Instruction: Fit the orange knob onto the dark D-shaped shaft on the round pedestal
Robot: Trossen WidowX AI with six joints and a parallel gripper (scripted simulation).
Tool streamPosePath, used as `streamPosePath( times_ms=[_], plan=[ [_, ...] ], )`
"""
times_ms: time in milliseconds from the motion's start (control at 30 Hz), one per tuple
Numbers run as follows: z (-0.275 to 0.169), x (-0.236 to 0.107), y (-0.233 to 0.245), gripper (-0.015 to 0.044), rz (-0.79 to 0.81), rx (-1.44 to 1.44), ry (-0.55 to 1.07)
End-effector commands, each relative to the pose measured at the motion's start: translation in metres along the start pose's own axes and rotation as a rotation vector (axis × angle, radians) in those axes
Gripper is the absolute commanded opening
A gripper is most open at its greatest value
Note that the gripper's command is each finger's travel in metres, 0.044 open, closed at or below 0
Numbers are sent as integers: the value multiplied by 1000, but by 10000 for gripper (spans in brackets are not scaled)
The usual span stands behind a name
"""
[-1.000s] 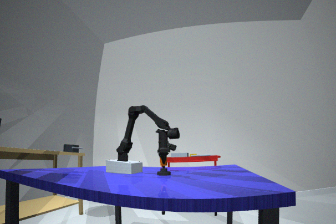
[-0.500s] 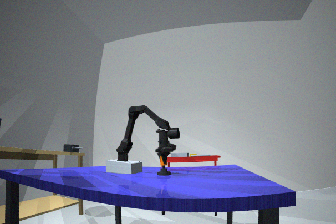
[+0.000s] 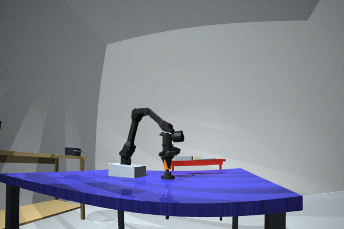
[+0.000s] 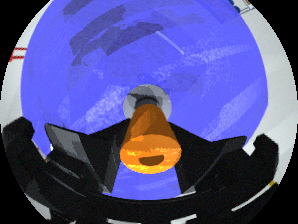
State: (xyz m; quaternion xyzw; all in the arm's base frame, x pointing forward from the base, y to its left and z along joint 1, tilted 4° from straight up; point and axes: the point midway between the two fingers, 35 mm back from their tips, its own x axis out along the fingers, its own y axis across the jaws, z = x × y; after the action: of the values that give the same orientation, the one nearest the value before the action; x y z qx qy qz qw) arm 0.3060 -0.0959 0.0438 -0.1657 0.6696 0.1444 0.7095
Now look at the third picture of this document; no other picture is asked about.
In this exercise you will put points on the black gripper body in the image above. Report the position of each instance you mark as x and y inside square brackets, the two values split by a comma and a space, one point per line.
[166, 149]

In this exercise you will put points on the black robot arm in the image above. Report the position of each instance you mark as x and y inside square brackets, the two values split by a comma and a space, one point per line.
[137, 115]

